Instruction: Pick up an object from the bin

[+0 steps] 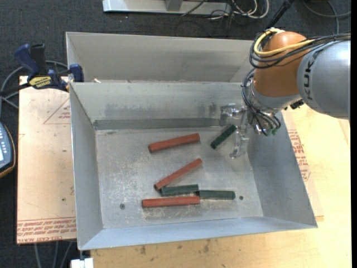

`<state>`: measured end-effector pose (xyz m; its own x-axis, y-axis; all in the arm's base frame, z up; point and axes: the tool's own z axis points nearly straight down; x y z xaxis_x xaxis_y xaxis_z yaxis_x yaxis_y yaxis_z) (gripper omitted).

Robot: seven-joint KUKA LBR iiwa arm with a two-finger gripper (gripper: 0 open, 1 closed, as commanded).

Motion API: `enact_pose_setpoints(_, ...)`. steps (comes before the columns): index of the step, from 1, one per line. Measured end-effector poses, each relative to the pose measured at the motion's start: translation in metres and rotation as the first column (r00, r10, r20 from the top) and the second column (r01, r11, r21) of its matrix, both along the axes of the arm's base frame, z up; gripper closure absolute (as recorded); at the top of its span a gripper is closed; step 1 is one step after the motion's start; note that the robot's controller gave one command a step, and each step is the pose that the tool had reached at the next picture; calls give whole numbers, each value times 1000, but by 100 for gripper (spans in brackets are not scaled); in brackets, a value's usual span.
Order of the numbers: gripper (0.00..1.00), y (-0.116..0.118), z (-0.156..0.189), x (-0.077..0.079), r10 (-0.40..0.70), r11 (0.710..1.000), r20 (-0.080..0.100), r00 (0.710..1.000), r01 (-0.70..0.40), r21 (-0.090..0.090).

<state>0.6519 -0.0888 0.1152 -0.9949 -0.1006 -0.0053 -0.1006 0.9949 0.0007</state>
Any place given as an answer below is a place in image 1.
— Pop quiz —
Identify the dark green flat block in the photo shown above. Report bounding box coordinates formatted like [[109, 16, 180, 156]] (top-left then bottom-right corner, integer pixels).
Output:
[[160, 184, 200, 198], [195, 190, 237, 201], [210, 124, 238, 150]]

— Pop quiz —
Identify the red-brown flat block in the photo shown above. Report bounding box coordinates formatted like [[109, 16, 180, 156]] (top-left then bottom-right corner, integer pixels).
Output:
[[148, 133, 201, 154], [153, 157, 204, 192], [141, 195, 201, 209]]

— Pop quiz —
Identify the brown cardboard board, red print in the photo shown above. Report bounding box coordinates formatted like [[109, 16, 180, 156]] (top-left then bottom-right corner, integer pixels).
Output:
[[16, 75, 326, 246]]

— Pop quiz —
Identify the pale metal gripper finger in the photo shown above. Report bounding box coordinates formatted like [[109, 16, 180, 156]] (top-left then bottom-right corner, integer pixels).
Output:
[[239, 127, 250, 155], [229, 130, 243, 160]]

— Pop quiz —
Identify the grey metal bin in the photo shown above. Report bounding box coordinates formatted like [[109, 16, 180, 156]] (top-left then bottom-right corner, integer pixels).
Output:
[[65, 31, 319, 251]]

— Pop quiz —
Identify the black cylinder on white bracket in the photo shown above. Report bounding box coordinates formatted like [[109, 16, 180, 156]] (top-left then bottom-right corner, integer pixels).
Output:
[[289, 99, 305, 111]]

